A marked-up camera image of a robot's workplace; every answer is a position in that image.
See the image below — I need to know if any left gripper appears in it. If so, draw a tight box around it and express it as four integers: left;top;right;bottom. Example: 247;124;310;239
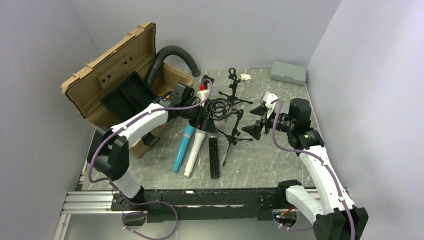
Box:
180;102;218;135

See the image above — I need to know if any white pipe elbow fitting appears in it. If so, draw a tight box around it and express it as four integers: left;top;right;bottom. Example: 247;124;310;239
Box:
240;73;252;83

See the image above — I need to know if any grey plastic case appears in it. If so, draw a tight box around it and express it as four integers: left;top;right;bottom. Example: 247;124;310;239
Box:
270;60;307;86

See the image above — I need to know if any black corrugated hose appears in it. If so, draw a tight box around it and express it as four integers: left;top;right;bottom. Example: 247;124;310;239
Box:
146;45;202;89

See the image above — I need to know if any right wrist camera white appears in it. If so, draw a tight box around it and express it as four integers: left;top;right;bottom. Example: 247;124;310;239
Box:
262;91;279;118

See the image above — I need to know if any white microphone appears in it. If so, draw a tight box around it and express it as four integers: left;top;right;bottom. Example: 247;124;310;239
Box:
183;130;206;178

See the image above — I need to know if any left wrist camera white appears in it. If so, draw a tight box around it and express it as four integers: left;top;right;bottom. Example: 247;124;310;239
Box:
196;82;211;102

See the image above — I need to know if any black tripod stand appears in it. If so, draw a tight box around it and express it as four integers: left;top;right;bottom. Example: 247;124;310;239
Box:
216;67;253;117
205;97;254;167

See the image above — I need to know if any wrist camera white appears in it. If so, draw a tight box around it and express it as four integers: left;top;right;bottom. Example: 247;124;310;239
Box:
196;82;211;102
262;91;279;118

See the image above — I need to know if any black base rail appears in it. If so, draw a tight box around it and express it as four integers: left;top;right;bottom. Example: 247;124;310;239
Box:
110;187;293;223

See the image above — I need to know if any cyan blue microphone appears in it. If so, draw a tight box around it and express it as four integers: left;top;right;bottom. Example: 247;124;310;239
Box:
173;123;195;173

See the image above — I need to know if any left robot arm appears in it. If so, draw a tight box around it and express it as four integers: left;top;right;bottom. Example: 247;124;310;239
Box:
87;78;217;210

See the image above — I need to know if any black glitter microphone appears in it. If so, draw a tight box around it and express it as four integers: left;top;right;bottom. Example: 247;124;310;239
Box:
208;134;220;179

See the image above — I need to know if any black tray insert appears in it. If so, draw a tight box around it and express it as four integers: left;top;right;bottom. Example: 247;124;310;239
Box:
100;71;157;122

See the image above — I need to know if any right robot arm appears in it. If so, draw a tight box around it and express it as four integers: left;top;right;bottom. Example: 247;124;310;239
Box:
242;92;369;240

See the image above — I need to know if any black round-base mic stand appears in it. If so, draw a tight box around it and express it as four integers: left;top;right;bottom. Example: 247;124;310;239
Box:
199;74;215;91

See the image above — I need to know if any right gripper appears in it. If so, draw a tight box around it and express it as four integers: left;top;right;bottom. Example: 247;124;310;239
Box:
241;104;295;140

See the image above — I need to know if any aluminium frame rail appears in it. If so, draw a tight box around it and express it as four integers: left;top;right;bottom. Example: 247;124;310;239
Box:
52;187;365;240

